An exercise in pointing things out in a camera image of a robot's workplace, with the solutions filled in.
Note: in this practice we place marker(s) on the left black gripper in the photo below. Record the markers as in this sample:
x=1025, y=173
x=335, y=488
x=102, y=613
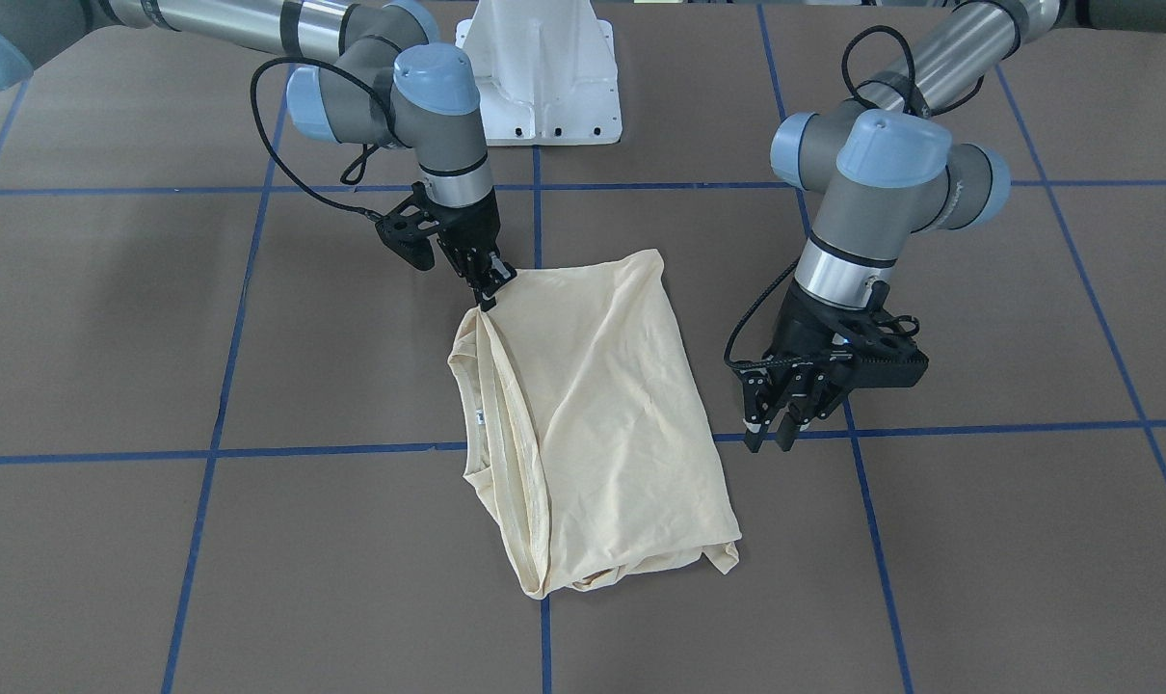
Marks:
x=803, y=331

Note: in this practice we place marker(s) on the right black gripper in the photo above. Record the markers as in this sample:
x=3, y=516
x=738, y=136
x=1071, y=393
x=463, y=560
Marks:
x=473, y=229

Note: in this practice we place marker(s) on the cream long-sleeve printed shirt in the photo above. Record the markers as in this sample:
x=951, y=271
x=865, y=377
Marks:
x=587, y=441

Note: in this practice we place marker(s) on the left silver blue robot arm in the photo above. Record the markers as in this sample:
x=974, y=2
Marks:
x=887, y=170

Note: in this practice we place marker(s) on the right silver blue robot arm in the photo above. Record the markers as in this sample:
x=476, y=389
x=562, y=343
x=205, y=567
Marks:
x=378, y=77

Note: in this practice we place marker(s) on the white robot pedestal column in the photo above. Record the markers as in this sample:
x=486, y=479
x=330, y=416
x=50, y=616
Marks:
x=547, y=73

